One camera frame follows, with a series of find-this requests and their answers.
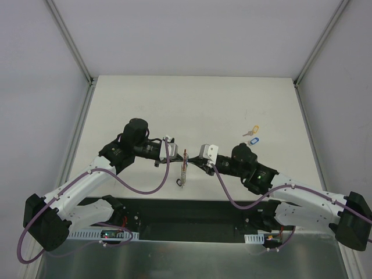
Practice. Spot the right aluminium frame post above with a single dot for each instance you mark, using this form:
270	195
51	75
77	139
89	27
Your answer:
326	32

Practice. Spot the blue tagged key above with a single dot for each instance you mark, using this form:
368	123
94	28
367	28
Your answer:
252	141

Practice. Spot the yellow tagged key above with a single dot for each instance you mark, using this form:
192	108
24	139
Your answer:
252	132

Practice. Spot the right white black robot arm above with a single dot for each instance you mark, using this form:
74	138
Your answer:
345	217

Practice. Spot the red handled metal keyring holder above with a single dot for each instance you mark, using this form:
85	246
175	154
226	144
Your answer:
183	176

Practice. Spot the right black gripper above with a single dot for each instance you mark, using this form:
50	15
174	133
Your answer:
209	164

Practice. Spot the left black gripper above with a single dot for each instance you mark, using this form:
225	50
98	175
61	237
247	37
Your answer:
179	160

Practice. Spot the white cable duct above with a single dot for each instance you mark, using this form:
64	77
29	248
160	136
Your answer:
254	239
103	234

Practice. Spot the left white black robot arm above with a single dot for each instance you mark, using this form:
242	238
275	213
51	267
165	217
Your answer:
49	219

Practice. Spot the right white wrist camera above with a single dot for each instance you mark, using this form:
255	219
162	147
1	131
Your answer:
209	152

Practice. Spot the aluminium frame post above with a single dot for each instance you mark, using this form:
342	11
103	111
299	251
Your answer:
68	39
326	32

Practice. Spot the left white cable duct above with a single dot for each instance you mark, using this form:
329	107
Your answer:
103	234

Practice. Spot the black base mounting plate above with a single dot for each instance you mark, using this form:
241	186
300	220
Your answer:
195	221

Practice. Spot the right white cable duct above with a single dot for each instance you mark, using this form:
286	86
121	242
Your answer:
254	239

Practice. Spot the left aluminium frame post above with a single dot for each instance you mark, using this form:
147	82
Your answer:
68	39

